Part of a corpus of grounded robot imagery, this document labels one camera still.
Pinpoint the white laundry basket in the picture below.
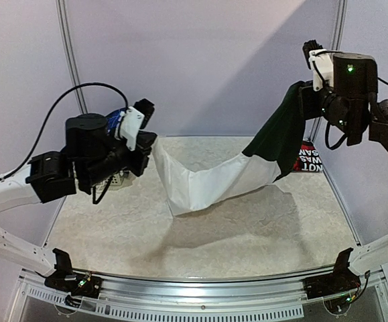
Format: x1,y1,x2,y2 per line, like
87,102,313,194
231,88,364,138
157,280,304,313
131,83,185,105
96,171,133,191

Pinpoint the white garment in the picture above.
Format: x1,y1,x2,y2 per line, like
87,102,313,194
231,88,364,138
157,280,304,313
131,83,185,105
152,140,282,217

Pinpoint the aluminium front rail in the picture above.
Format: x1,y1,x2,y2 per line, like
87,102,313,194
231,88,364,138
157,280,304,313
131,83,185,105
8,267,388,321

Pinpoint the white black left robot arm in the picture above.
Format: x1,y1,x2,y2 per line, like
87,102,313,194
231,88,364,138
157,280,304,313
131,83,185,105
0,130,157,291

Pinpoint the dark green garment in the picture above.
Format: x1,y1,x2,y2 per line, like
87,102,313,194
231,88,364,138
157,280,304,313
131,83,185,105
242,81,306,182

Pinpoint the aluminium left corner post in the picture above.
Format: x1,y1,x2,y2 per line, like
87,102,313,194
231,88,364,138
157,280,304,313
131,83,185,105
55,0,90,115

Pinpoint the red black plaid shirt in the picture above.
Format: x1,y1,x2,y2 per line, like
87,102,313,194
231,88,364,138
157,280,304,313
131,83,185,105
292,140,323,172

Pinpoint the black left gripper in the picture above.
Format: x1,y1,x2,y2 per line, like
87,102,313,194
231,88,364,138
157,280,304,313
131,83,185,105
81,125,156,189

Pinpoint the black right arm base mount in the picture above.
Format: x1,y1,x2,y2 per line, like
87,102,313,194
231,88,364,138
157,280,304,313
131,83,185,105
302,248,371,317

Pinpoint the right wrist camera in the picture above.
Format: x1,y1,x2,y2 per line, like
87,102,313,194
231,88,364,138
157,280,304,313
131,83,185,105
302,40,378,98

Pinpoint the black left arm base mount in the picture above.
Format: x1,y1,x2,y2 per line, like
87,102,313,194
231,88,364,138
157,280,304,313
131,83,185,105
44,248,103,309

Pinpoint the blue patterned garment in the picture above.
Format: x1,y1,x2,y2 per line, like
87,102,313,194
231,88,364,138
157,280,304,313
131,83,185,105
107,109,125,140

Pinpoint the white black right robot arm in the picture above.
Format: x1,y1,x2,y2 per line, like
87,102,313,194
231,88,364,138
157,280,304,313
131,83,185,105
312,118,388,274

